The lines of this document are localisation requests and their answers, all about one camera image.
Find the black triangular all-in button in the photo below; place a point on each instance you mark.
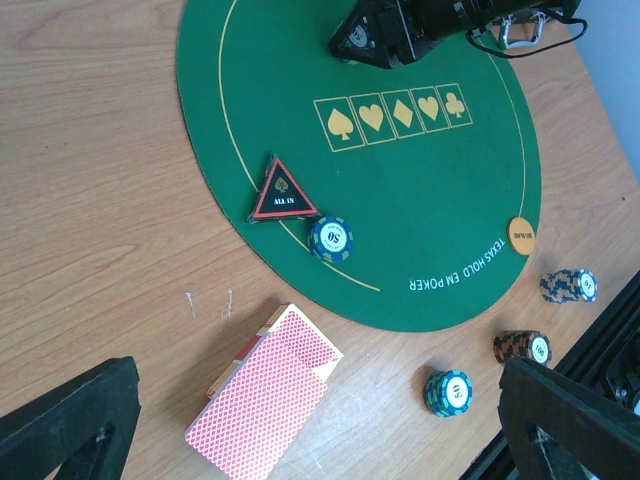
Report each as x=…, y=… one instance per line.
x=281, y=196

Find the round green poker mat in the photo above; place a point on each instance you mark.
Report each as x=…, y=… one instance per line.
x=427, y=163

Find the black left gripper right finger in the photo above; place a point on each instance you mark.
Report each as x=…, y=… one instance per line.
x=558, y=429

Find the red playing card deck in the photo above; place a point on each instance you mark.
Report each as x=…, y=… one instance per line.
x=261, y=401

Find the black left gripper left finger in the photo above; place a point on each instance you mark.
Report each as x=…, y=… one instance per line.
x=82, y=429

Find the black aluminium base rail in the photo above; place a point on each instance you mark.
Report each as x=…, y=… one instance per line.
x=605, y=360

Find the blue 50 chips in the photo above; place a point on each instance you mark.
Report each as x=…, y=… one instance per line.
x=330, y=239

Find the blue orange 10 chip stack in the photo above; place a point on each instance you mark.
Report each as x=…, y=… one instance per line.
x=569, y=285

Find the blue 50 chip stack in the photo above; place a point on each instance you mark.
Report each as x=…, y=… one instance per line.
x=448, y=393

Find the orange big blind button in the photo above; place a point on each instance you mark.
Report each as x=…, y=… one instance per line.
x=521, y=236

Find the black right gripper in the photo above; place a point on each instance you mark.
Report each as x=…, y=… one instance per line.
x=394, y=33

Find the black poker case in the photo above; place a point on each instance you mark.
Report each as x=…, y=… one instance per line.
x=522, y=29

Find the brown 100 chip stack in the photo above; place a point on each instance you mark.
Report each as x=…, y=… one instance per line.
x=529, y=344

